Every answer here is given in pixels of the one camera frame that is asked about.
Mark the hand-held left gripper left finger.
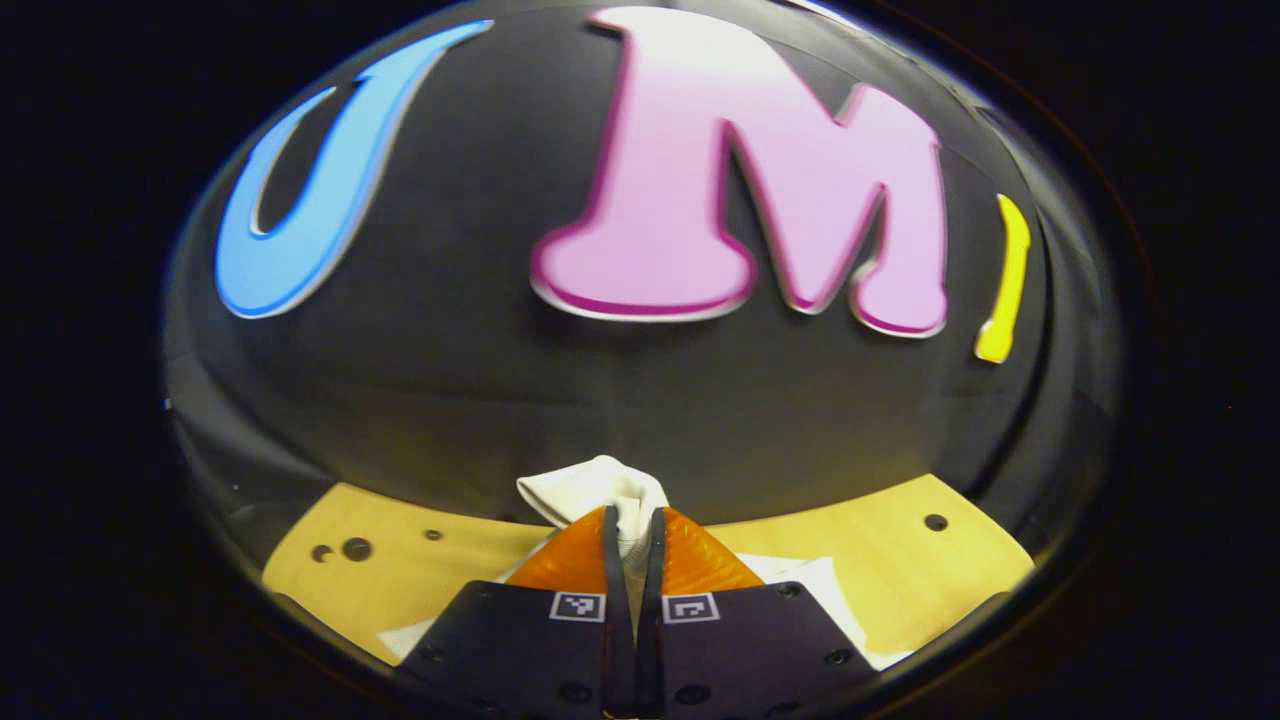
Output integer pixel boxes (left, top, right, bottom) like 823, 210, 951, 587
395, 505, 638, 716

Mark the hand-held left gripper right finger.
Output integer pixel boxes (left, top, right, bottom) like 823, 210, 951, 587
640, 505, 883, 716

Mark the white long-sleeved garment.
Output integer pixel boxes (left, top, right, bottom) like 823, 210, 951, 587
378, 455, 916, 671

